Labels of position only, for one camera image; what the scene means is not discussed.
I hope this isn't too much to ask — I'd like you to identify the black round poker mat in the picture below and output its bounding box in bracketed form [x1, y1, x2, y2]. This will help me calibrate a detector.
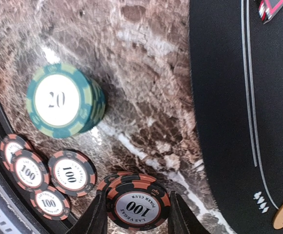
[189, 0, 283, 234]

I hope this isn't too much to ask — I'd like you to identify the red triangle all-in marker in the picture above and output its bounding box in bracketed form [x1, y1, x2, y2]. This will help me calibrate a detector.
[257, 0, 283, 24]

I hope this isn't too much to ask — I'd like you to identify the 100 chip on rail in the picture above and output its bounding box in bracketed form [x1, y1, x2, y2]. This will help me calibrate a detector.
[0, 134, 34, 171]

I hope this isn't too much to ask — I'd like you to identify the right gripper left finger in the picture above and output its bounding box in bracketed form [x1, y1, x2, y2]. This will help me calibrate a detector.
[66, 191, 107, 234]

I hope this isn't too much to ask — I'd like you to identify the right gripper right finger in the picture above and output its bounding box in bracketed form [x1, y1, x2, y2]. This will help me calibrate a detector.
[168, 191, 205, 234]

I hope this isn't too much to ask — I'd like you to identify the green 20 chip stack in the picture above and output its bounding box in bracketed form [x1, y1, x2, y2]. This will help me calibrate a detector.
[26, 63, 106, 138]

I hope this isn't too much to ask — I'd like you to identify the black orange 100 chip stack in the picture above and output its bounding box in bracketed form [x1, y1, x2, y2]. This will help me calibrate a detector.
[97, 172, 170, 231]

